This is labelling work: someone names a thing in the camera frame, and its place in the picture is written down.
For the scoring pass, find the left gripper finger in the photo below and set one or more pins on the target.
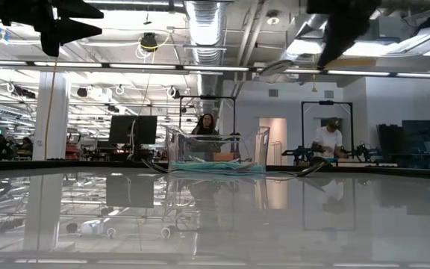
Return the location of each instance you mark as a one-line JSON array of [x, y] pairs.
[[73, 31], [78, 10]]

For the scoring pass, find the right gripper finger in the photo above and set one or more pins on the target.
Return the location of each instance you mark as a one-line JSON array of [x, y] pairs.
[[340, 37]]

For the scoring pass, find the black tabletop robot arm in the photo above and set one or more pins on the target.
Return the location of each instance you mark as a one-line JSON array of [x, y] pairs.
[[360, 153], [299, 153]]

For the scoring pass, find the black ceiling device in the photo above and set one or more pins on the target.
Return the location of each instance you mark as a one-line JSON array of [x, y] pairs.
[[149, 41]]

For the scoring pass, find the white pillar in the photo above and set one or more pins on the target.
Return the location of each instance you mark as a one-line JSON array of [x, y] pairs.
[[62, 119]]

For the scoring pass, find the black monitor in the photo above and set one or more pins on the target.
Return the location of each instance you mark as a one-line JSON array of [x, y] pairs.
[[133, 129]]

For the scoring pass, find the black equipment rack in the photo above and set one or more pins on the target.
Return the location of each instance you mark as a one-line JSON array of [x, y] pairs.
[[416, 138]]

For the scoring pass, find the clear plastic bin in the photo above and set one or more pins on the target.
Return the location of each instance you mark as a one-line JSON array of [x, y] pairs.
[[260, 149]]

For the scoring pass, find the orange box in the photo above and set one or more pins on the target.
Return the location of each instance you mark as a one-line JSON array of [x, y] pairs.
[[224, 156]]

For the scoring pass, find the frame light bar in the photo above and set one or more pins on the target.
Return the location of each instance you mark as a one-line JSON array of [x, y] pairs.
[[144, 67]]

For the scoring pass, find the silver ventilation duct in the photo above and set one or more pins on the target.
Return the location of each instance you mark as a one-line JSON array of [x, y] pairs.
[[205, 30]]

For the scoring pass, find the black metal table frame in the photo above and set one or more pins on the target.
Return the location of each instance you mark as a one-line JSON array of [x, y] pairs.
[[88, 164]]

